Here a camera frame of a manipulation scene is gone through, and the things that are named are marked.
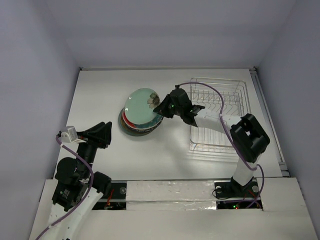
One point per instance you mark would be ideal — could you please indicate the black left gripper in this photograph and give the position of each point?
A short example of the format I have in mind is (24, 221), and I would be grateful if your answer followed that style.
(100, 134)

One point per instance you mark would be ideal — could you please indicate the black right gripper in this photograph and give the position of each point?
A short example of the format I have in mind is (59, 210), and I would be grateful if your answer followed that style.
(169, 106)

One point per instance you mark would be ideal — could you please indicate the red and teal plate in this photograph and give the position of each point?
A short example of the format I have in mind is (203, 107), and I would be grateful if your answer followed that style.
(145, 126)

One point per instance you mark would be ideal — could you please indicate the blue white floral plate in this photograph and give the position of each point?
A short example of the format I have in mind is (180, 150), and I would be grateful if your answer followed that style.
(137, 131)

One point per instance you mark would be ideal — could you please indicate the green floral plate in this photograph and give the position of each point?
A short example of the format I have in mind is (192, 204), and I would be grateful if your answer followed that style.
(139, 106)

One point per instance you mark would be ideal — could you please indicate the light blue plate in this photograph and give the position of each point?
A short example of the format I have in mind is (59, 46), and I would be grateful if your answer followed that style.
(125, 133)

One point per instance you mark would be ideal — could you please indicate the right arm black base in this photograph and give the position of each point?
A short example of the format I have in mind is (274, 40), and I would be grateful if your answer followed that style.
(225, 191)

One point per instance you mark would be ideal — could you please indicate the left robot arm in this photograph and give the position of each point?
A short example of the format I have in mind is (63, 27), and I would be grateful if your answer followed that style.
(78, 187)

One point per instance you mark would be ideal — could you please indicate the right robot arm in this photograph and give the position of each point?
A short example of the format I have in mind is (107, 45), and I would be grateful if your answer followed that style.
(245, 133)

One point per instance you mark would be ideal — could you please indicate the white foam block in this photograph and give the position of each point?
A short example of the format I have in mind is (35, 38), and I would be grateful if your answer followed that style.
(170, 195)

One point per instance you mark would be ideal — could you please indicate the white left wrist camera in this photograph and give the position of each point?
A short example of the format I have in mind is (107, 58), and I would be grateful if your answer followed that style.
(69, 135)

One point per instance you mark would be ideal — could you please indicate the metal wire dish rack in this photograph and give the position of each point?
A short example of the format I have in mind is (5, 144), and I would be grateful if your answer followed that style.
(212, 93)

